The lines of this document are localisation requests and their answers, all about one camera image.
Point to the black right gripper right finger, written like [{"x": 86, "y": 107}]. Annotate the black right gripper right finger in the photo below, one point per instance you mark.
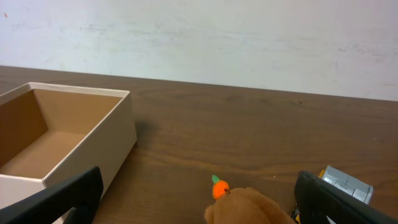
[{"x": 319, "y": 202}]

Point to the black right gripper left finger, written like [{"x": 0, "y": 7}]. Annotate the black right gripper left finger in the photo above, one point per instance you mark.
[{"x": 78, "y": 196}]

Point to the yellow grey toy truck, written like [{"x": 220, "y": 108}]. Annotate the yellow grey toy truck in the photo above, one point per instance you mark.
[{"x": 344, "y": 182}]

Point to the brown plush toy with carrot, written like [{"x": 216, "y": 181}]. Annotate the brown plush toy with carrot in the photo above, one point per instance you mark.
[{"x": 242, "y": 206}]

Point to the white cardboard box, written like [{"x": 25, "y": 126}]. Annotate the white cardboard box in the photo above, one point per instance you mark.
[{"x": 51, "y": 133}]

